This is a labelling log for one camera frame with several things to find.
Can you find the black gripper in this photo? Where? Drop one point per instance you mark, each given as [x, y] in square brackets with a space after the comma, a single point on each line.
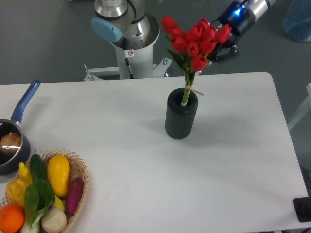
[240, 19]

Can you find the red tulip bouquet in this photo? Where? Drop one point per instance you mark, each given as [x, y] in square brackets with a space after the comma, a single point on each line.
[190, 49]

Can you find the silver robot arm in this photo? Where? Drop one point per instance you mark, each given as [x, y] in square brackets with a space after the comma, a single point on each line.
[115, 18]

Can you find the dark ribbed vase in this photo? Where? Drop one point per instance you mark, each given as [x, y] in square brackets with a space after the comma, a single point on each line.
[179, 119]

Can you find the blue water jug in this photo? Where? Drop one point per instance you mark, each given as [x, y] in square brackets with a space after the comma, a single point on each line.
[297, 21]

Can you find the black device at edge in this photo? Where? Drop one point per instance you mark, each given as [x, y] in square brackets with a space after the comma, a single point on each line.
[302, 208]

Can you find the yellow squash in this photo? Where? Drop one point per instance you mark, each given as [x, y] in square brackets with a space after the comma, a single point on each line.
[58, 171]

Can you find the purple eggplant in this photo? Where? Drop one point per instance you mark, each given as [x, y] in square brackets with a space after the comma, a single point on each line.
[73, 196]

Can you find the green cucumber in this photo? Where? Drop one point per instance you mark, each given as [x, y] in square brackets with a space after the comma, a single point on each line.
[37, 168]

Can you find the woven wicker basket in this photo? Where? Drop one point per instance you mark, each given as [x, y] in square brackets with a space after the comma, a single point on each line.
[78, 168]

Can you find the yellow lemon piece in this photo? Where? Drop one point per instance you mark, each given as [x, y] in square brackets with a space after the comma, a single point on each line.
[58, 203]

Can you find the brown bread in pan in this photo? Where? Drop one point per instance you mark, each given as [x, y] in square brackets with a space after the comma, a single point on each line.
[10, 143]

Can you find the small yellow pepper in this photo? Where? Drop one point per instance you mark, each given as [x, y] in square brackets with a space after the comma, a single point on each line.
[25, 173]

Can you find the green bok choy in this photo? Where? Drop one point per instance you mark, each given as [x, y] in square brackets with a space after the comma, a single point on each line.
[38, 198]

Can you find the beige garlic bulb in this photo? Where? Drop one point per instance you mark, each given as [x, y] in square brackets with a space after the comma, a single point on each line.
[54, 220]

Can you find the yellow bell pepper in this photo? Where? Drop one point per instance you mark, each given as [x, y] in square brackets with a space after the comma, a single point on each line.
[15, 191]

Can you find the orange fruit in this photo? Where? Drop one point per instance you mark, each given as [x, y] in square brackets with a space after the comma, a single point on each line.
[11, 218]

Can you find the white metal frame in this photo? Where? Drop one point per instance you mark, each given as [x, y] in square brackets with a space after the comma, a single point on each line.
[96, 74]

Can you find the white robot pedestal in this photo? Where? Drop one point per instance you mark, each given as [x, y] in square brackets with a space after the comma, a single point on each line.
[135, 57]

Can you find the blue handled saucepan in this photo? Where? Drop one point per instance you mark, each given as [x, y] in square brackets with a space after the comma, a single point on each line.
[10, 162]

